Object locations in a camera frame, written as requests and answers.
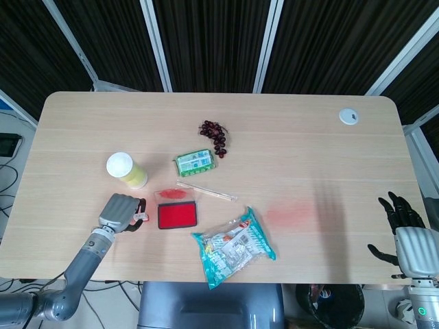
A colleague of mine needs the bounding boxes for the wrapped wooden chopsticks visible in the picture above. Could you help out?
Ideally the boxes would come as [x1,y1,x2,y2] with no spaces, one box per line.
[176,180,239,203]

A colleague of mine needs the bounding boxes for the black trash bin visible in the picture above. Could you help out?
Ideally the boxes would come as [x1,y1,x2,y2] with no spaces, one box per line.
[295,283,365,329]

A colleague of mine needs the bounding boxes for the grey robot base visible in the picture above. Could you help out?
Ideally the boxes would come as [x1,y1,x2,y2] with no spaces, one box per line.
[137,281,286,329]

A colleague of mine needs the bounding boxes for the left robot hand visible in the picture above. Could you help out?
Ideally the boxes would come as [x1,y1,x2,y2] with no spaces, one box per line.
[97,193,149,235]

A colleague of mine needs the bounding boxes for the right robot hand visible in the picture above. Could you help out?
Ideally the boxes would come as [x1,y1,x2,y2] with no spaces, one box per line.
[367,191,439,279]

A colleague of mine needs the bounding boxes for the red ink pad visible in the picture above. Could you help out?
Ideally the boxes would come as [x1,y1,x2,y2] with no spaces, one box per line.
[157,201,199,230]

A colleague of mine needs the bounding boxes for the green tissue pack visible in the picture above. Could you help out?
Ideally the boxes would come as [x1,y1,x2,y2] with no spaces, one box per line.
[174,148,220,178]

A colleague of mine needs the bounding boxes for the black device on floor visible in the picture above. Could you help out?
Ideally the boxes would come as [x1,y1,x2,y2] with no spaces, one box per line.
[0,132,23,157]

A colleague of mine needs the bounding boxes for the dark red grape bunch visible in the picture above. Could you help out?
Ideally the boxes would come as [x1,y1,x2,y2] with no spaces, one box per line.
[198,119,232,160]

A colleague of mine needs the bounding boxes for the clear ink pad lid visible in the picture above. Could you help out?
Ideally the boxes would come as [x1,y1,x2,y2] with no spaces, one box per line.
[154,187,190,205]

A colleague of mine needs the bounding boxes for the teal noodle snack bag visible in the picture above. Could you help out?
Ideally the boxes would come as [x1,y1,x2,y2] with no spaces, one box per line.
[191,206,277,291]

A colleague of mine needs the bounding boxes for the tennis ball canister white lid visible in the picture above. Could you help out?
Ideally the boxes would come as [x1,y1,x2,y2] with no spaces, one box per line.
[106,151,149,189]

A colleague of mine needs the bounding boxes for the white desk grommet cap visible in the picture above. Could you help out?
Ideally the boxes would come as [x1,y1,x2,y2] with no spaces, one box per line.
[339,108,359,125]

